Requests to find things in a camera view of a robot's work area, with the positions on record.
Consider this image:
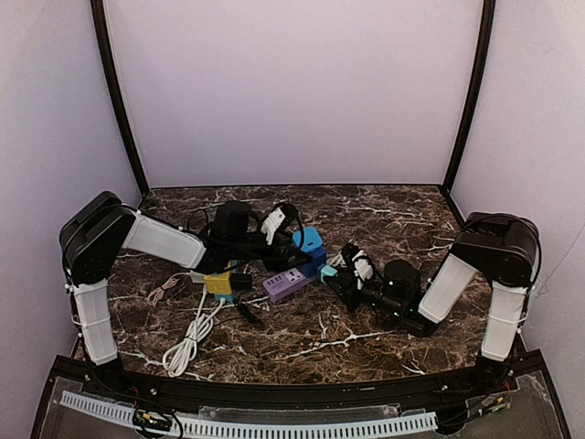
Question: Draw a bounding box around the dark blue cube adapter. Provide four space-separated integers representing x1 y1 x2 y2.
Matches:
297 247 327 278

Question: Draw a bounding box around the white USB charger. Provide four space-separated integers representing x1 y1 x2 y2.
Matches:
189 271 206 284

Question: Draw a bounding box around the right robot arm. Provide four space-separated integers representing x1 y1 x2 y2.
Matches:
320 212 542 362

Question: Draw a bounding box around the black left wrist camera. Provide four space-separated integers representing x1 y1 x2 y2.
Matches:
210 200 252 241

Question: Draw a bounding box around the teal power strip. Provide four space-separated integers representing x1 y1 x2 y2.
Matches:
213 260 239 303

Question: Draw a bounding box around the black front rail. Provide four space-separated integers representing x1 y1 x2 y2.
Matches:
54 349 545 415

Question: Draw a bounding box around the black frame post right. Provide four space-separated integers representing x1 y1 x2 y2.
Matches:
441 0 496 198

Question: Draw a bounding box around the pink white charging cable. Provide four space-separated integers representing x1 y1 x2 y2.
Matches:
146 273 193 306

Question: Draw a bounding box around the white slotted cable duct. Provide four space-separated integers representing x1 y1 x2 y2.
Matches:
59 391 437 438

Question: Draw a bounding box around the teal small charger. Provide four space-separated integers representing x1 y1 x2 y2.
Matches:
317 264 338 284

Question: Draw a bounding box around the black power adapter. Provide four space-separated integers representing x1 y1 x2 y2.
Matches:
230 273 261 326

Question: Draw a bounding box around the black USB cable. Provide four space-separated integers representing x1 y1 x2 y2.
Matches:
180 209 220 239

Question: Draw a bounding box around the black frame post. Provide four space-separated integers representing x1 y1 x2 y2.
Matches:
441 0 496 198
90 0 150 198

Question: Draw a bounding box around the black frame post left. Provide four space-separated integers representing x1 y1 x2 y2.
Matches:
90 0 150 198

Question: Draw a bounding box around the white power strip cord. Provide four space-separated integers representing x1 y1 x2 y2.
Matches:
162 285 229 379

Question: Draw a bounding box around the blue small charger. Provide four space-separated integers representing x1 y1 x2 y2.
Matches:
292 227 324 253

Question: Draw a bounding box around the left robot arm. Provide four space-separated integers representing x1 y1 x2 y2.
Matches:
58 191 313 366

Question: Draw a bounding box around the yellow cube plug adapter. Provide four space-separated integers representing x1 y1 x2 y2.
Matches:
205 272 233 301

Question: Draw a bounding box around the purple power strip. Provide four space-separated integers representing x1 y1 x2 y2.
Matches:
262 268 316 303

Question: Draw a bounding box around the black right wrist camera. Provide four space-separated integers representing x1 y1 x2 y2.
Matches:
383 259 421 303

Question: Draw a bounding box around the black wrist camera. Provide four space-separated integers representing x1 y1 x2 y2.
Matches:
383 259 421 303
210 200 252 241

